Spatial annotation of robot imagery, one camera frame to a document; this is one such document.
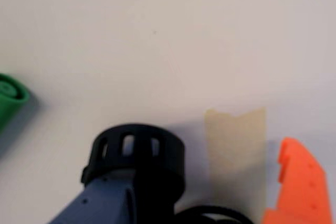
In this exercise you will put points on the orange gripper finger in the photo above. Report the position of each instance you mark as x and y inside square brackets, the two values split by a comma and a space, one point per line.
[302, 190]

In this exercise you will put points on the blue-grey gripper finger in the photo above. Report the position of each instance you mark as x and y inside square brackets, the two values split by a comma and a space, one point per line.
[105, 203]

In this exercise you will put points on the short beige masking tape strip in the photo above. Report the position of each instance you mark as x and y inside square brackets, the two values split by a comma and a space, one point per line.
[236, 150]

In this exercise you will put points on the black marker with green cap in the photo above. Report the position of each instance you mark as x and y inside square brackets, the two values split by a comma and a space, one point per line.
[10, 98]

